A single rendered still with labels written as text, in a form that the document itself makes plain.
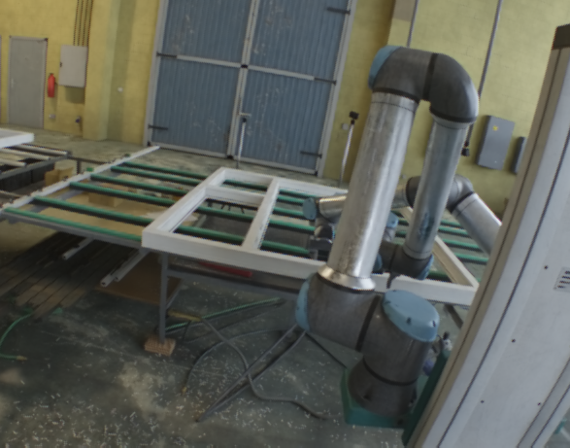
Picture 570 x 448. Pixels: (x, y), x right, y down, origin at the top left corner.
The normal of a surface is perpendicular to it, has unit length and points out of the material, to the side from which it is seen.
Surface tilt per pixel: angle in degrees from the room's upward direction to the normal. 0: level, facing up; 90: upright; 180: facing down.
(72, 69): 90
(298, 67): 90
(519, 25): 90
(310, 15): 90
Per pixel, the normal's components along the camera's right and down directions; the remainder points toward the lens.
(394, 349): -0.41, 0.21
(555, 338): -0.01, 0.30
